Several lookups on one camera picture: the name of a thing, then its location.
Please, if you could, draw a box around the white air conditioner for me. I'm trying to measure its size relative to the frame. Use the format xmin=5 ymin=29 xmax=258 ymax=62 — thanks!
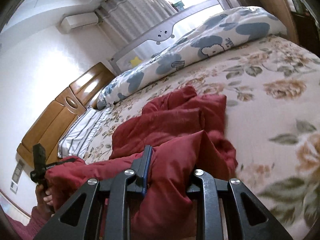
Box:
xmin=60 ymin=12 xmax=99 ymax=33

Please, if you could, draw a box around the striped pillow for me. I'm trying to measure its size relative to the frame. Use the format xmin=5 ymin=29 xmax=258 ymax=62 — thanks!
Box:
xmin=57 ymin=105 xmax=114 ymax=159

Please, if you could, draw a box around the blue white cartoon duvet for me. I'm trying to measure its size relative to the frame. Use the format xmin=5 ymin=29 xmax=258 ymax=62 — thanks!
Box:
xmin=97 ymin=6 xmax=287 ymax=109

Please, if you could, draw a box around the wooden wardrobe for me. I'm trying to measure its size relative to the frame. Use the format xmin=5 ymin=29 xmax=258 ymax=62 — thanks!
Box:
xmin=237 ymin=0 xmax=319 ymax=56

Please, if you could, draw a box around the person's left hand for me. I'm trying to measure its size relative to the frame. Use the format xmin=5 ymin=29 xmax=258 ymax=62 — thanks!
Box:
xmin=35 ymin=185 xmax=55 ymax=218

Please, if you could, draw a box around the grey bed guard rail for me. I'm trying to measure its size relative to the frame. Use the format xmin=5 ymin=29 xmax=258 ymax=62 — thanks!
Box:
xmin=108 ymin=0 xmax=231 ymax=75

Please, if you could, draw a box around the floral bed cover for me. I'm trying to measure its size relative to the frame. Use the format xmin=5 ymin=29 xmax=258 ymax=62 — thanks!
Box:
xmin=84 ymin=37 xmax=319 ymax=239

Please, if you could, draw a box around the wooden headboard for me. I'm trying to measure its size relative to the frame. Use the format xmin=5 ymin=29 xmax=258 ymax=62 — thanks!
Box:
xmin=17 ymin=62 xmax=116 ymax=167

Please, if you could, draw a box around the red quilted down coat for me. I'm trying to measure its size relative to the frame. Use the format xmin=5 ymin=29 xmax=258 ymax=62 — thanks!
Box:
xmin=46 ymin=86 xmax=238 ymax=239

